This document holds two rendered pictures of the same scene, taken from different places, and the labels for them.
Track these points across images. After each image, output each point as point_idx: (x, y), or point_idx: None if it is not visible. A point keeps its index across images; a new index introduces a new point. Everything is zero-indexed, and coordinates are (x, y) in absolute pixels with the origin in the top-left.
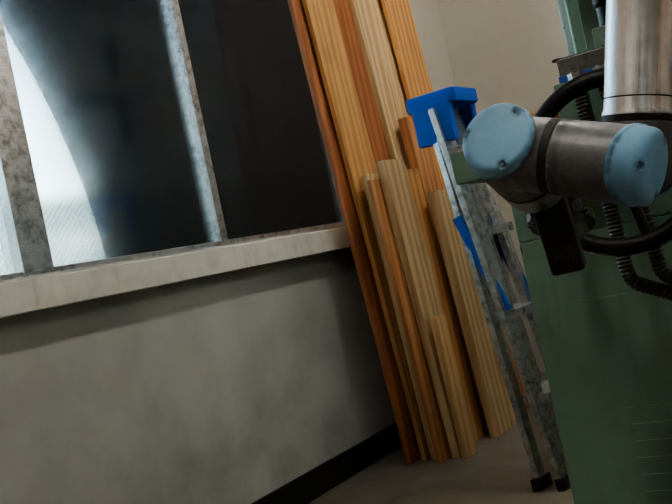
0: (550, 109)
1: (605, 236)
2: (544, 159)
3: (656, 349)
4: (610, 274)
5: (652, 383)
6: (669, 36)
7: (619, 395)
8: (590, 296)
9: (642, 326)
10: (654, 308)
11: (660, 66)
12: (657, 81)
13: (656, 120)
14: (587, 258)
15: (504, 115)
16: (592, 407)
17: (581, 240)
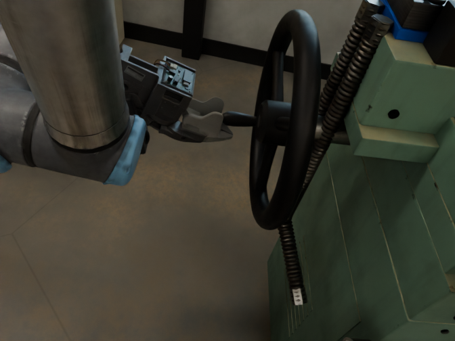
0: (282, 24)
1: (356, 158)
2: None
3: (319, 240)
4: (341, 180)
5: (311, 245)
6: (32, 80)
7: (305, 226)
8: (332, 174)
9: (326, 223)
10: (332, 226)
11: (35, 98)
12: (38, 107)
13: (48, 133)
14: (345, 155)
15: None
16: (301, 213)
17: (251, 141)
